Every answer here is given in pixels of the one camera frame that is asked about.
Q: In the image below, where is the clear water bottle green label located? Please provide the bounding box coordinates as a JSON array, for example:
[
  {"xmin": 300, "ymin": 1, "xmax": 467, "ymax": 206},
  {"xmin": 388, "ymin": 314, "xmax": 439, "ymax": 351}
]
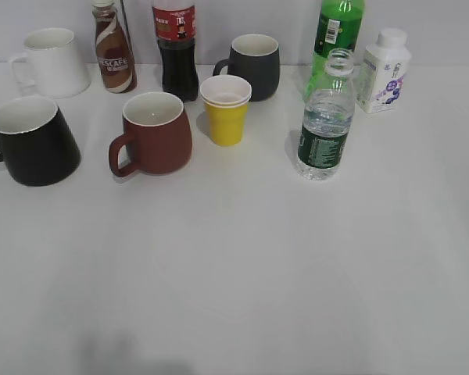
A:
[{"xmin": 296, "ymin": 48, "xmax": 355, "ymax": 180}]

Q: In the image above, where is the black ceramic mug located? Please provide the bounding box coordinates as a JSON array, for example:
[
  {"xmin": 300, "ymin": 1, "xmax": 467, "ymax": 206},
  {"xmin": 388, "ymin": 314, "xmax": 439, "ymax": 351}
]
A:
[{"xmin": 0, "ymin": 95, "xmax": 81, "ymax": 187}]

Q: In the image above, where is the red-brown ceramic mug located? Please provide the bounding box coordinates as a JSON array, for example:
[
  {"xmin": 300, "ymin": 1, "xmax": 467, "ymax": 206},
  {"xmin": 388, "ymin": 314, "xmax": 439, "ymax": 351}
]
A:
[{"xmin": 109, "ymin": 91, "xmax": 192, "ymax": 178}]

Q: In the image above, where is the dark grey mug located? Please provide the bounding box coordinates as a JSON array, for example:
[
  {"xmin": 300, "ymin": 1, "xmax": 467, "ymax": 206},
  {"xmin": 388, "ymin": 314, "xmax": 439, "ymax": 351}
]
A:
[{"xmin": 213, "ymin": 34, "xmax": 281, "ymax": 102}]

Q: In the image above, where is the white ceramic mug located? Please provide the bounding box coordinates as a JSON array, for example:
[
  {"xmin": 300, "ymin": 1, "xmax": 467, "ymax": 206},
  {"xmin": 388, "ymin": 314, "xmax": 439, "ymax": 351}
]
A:
[{"xmin": 8, "ymin": 27, "xmax": 91, "ymax": 98}]

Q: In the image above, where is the yellow paper cup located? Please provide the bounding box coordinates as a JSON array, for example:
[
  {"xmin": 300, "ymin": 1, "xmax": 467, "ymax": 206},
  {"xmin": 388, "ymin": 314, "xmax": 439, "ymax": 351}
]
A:
[{"xmin": 199, "ymin": 75, "xmax": 252, "ymax": 146}]

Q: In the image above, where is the cola bottle red label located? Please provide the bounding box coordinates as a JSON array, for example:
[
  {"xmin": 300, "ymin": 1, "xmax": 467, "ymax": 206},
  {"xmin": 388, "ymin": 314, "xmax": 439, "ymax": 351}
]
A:
[{"xmin": 152, "ymin": 1, "xmax": 199, "ymax": 102}]

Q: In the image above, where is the Nescafe coffee bottle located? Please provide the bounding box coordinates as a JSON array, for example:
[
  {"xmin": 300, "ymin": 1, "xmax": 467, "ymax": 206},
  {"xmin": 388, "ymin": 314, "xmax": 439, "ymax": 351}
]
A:
[{"xmin": 91, "ymin": 0, "xmax": 137, "ymax": 94}]

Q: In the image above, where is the green soda bottle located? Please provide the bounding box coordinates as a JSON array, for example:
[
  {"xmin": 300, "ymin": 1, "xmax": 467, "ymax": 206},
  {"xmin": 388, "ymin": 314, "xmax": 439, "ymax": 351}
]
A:
[{"xmin": 303, "ymin": 0, "xmax": 366, "ymax": 100}]

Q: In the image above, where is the white yogurt drink bottle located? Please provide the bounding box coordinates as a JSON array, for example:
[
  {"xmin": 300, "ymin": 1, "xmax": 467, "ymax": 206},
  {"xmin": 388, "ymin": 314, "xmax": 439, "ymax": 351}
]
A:
[{"xmin": 354, "ymin": 28, "xmax": 411, "ymax": 113}]

